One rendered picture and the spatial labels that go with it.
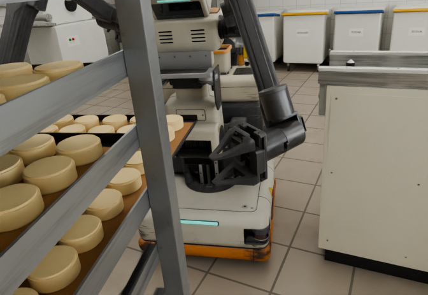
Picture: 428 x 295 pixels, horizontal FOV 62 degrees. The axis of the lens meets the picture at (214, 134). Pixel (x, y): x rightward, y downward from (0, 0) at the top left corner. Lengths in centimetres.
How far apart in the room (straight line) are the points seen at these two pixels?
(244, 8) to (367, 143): 81
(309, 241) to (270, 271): 29
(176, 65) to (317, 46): 363
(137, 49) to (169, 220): 23
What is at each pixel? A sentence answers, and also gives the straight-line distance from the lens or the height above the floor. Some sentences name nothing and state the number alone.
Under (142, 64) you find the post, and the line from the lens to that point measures 41.
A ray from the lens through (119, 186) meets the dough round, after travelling 52.
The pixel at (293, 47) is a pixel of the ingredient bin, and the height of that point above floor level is 33.
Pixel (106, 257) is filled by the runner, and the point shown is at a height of 97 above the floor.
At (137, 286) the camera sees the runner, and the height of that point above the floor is 88.
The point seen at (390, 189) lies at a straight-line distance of 153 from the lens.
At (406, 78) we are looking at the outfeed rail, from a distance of 137.
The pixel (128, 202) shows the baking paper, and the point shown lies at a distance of 51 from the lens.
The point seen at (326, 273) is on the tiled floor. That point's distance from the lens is 176.
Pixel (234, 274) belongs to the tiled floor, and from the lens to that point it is 173.
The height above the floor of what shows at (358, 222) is 26.
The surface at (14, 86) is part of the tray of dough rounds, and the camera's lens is 35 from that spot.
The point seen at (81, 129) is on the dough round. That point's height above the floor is 97.
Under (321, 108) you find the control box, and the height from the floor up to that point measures 73.
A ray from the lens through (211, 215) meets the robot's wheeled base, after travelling 161.
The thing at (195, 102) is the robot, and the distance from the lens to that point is 144.
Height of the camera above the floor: 122
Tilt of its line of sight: 23 degrees down
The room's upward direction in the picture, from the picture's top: 5 degrees counter-clockwise
